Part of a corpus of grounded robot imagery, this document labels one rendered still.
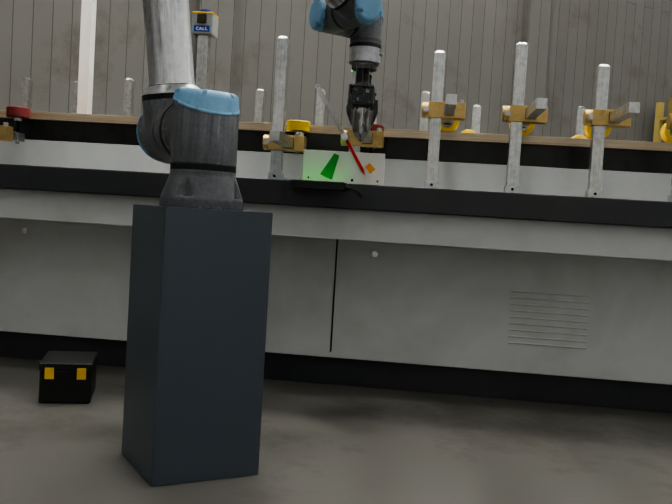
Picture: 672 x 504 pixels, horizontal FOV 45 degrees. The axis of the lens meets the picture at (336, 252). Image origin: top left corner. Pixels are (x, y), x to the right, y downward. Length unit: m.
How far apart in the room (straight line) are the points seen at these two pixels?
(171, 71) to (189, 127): 0.22
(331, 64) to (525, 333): 4.97
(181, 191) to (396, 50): 6.12
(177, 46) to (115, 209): 0.90
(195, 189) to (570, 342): 1.52
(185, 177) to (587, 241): 1.34
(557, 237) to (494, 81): 5.95
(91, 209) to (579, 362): 1.71
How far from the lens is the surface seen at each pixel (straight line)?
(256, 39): 7.19
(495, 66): 8.54
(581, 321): 2.88
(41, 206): 2.91
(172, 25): 2.05
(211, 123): 1.85
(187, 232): 1.77
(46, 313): 3.15
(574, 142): 2.85
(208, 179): 1.84
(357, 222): 2.62
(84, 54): 3.94
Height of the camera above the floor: 0.62
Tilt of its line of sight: 3 degrees down
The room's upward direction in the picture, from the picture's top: 3 degrees clockwise
